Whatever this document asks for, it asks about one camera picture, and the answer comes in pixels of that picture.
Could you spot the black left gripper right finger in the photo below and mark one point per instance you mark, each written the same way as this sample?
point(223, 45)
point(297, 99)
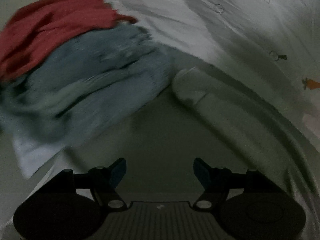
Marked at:
point(224, 189)

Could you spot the grey-blue folded garment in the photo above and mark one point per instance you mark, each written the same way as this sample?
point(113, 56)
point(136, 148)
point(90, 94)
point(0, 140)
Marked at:
point(86, 85)

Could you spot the white folded garment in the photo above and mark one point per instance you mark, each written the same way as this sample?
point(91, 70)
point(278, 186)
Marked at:
point(32, 155)

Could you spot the red folded garment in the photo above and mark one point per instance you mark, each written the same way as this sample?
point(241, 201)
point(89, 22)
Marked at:
point(38, 28)

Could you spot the white carrot-print storage bag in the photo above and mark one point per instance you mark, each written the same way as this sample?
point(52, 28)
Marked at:
point(268, 45)

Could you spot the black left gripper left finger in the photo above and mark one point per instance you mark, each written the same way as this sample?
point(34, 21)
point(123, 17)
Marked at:
point(94, 189)

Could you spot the light green garment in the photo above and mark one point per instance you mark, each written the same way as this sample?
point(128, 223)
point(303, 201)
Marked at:
point(259, 134)

